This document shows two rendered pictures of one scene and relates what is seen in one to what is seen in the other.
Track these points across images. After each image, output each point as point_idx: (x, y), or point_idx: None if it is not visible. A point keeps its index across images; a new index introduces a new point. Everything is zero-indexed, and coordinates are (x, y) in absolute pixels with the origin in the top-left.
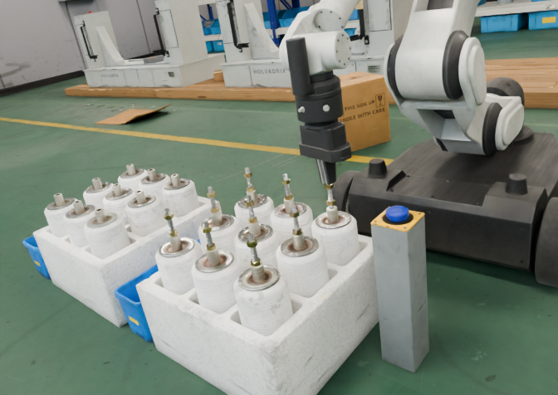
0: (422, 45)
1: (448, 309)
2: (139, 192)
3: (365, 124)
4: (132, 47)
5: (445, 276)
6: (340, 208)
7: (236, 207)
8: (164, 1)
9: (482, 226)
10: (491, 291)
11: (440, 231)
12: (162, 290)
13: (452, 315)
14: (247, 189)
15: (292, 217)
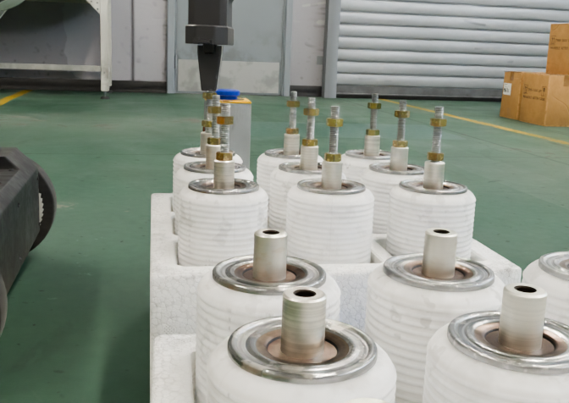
0: None
1: (118, 284)
2: (440, 238)
3: None
4: None
5: (41, 296)
6: (1, 274)
7: (259, 194)
8: None
9: (30, 195)
10: (57, 274)
11: (22, 229)
12: (477, 248)
13: (127, 280)
14: (232, 155)
15: (295, 108)
